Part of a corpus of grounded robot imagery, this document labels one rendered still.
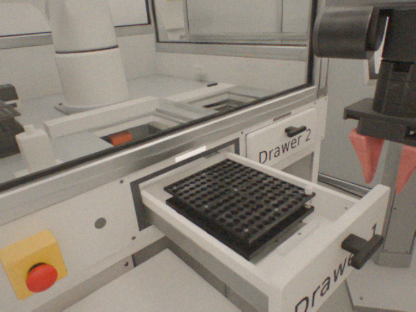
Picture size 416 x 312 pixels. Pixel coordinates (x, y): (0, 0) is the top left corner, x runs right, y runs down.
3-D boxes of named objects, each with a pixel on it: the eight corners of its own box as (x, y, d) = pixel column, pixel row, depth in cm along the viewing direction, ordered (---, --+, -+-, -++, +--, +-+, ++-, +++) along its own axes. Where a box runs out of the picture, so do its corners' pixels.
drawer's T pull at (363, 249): (383, 243, 42) (385, 235, 42) (358, 272, 38) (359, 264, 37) (357, 231, 45) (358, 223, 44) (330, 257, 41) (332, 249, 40)
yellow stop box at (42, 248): (70, 278, 48) (58, 242, 45) (20, 306, 44) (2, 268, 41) (60, 261, 52) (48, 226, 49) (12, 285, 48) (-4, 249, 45)
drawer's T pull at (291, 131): (306, 130, 83) (307, 125, 82) (290, 138, 79) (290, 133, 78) (295, 127, 86) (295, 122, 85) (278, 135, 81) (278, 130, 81)
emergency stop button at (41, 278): (62, 284, 45) (54, 264, 44) (33, 301, 43) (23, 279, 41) (56, 273, 47) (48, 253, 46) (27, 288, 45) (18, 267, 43)
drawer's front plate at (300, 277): (379, 239, 54) (391, 186, 50) (278, 353, 38) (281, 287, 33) (369, 235, 56) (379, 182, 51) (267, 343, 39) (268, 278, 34)
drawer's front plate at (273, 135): (314, 142, 95) (317, 108, 91) (251, 176, 78) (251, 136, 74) (309, 141, 96) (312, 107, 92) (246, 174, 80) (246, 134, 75)
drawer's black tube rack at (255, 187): (312, 222, 57) (316, 192, 55) (249, 273, 47) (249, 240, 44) (228, 182, 73) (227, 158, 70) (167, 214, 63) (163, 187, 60)
